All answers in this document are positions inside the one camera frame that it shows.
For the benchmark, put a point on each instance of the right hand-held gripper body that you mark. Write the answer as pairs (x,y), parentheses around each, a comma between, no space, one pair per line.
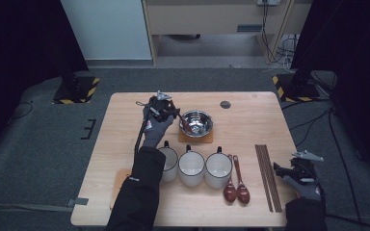
(303,168)

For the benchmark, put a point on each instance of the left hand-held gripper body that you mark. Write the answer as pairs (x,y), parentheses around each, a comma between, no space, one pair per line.
(162,107)

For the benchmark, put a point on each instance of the red-brown wooden spoon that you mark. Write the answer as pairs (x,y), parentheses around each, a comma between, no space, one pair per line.
(229,192)
(243,193)
(186,123)

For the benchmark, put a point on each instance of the row of brown chopsticks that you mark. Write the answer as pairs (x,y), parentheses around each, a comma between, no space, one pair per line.
(267,176)

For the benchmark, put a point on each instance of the stainless steel bowl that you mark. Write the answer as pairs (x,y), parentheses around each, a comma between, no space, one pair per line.
(204,118)

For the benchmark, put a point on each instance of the white enamel mug black rim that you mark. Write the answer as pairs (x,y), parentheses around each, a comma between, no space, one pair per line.
(171,163)
(218,170)
(191,168)

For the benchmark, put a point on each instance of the person's right hand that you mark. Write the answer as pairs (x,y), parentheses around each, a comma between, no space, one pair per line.
(306,191)

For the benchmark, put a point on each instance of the person's left hand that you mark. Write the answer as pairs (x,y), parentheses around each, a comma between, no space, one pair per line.
(155,134)

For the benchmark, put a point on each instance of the grey round table grommet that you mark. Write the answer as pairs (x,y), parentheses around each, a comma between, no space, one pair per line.
(225,104)

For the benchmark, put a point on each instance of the flat grey floor device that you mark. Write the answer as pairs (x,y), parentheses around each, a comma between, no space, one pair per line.
(184,37)

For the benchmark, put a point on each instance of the black floor tape marks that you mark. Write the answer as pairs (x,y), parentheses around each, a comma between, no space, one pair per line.
(90,128)

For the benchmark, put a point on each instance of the black stand with striped base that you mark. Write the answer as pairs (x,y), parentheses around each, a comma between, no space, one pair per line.
(297,89)
(75,91)

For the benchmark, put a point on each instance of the beige wooden desk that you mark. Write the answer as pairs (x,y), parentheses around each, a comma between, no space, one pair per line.
(205,19)

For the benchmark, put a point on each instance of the white cabinet panel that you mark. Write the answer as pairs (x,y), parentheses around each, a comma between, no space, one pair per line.
(106,29)

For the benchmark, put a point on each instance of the grey rectangular desk label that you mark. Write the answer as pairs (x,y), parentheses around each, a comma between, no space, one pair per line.
(249,28)

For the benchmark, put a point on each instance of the grey tape strip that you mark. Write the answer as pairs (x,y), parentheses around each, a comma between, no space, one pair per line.
(77,201)

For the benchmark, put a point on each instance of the black curtain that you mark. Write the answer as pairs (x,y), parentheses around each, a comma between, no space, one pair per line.
(19,48)
(356,48)

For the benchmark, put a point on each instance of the white power strip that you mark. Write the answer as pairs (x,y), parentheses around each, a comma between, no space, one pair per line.
(269,2)

